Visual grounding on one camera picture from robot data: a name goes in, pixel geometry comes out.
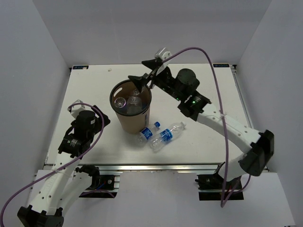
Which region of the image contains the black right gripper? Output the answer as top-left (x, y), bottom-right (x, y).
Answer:
top-left (129, 59), bottom-right (183, 102)

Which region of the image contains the clear bottle green blue label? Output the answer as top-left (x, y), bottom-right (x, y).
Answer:
top-left (126, 96), bottom-right (143, 115)

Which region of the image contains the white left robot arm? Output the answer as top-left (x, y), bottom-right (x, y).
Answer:
top-left (17, 103), bottom-right (110, 227)

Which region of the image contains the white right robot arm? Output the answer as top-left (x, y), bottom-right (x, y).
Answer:
top-left (128, 60), bottom-right (274, 189)

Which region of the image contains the brown cylindrical paper bin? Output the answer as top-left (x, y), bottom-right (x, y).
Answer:
top-left (110, 80), bottom-right (152, 134)

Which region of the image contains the small clear bottle blue cap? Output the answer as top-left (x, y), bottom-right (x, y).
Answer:
top-left (134, 122), bottom-right (160, 147)

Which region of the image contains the blue sticker back left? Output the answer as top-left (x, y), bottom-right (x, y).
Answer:
top-left (72, 65), bottom-right (89, 70)

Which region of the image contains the blue sticker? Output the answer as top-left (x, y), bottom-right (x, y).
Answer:
top-left (72, 65), bottom-right (89, 70)
top-left (213, 63), bottom-right (230, 68)

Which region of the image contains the blue sticker back right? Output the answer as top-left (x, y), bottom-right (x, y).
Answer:
top-left (213, 63), bottom-right (230, 68)

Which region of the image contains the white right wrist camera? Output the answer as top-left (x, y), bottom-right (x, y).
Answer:
top-left (154, 47), bottom-right (171, 76)

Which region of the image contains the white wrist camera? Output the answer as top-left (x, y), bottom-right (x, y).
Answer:
top-left (67, 105), bottom-right (86, 119)
top-left (154, 47), bottom-right (171, 76)

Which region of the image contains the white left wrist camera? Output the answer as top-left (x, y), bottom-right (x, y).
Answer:
top-left (67, 105), bottom-right (86, 119)

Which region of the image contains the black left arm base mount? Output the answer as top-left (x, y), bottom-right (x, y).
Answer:
top-left (74, 165), bottom-right (120, 199)

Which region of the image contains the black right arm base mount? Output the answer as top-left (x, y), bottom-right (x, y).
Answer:
top-left (195, 165), bottom-right (244, 201)

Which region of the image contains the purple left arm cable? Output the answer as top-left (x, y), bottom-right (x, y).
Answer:
top-left (0, 103), bottom-right (105, 227)

